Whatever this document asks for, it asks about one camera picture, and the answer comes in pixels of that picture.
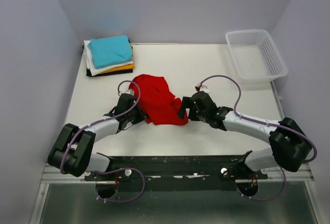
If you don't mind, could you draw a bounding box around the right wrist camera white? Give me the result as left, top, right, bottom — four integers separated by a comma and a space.
195, 84, 210, 94

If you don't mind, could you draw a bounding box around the white plastic basket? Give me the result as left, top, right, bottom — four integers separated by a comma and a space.
225, 29, 288, 84

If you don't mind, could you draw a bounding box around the folded yellow t shirt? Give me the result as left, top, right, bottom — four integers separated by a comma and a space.
100, 63, 135, 75

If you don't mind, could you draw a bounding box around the black mounting base plate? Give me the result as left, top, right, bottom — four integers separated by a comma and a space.
53, 154, 269, 193

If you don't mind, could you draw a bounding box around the folded cyan t shirt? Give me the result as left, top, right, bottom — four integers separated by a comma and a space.
88, 36, 133, 68

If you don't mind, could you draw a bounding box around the folded black t shirt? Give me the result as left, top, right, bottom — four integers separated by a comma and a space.
86, 45, 134, 78

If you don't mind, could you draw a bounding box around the folded white t shirt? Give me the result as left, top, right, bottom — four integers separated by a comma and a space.
84, 39, 134, 76

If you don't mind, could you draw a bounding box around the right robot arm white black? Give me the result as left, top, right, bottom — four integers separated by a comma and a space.
177, 91, 312, 179

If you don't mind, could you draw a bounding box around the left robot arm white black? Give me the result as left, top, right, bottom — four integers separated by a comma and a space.
47, 93, 146, 180

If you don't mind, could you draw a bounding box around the red t shirt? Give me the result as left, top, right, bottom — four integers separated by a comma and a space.
129, 74, 188, 126

